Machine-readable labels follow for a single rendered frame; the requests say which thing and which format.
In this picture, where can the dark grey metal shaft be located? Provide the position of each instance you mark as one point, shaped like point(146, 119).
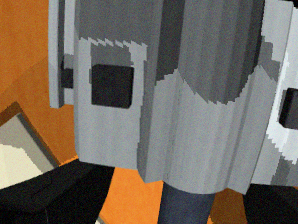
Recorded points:
point(180, 207)

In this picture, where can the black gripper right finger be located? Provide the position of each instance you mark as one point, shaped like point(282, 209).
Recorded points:
point(271, 204)

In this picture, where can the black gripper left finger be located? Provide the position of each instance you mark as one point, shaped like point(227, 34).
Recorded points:
point(73, 193)

